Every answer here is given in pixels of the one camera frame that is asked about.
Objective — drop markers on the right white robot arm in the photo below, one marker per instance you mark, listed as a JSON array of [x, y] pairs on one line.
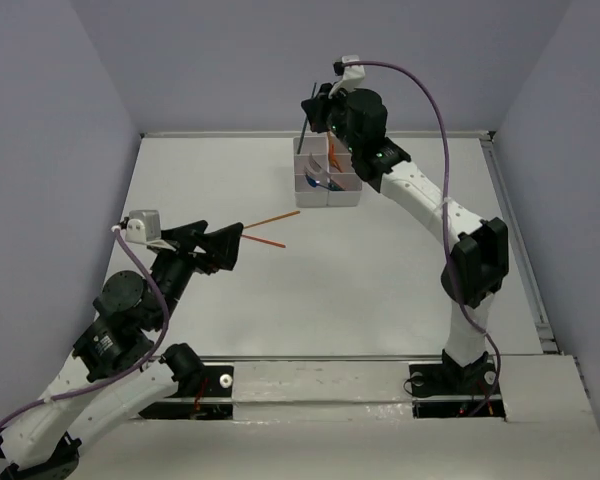
[[476, 250]]

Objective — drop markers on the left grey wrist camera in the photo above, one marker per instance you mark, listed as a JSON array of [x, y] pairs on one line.
[[142, 227]]

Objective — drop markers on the orange plastic spoon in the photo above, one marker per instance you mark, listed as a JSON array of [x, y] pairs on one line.
[[339, 160]]

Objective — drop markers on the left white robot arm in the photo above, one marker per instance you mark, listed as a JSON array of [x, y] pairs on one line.
[[118, 366]]

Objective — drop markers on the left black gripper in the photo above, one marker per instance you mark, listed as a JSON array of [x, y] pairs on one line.
[[200, 246]]

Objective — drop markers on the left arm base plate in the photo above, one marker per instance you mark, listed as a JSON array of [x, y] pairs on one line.
[[213, 401]]

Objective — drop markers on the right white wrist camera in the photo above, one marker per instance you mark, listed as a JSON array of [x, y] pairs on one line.
[[351, 73]]

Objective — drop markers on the left white divided container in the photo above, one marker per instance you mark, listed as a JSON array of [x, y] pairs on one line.
[[314, 159]]

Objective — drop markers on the teal chopstick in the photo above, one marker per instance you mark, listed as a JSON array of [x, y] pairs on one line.
[[305, 124]]

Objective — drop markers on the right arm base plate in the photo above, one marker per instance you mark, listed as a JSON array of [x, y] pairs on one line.
[[434, 397]]

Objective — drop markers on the white divided container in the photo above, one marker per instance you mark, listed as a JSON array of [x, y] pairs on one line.
[[351, 197], [314, 159]]

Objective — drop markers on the blue metal fork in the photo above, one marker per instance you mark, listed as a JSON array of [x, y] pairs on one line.
[[318, 182]]

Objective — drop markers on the right white divided container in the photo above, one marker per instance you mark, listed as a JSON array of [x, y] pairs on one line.
[[351, 197]]

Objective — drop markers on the red orange chopstick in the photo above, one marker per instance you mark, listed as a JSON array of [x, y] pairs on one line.
[[264, 241]]

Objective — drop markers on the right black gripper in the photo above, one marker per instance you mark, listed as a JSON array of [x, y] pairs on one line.
[[321, 104]]

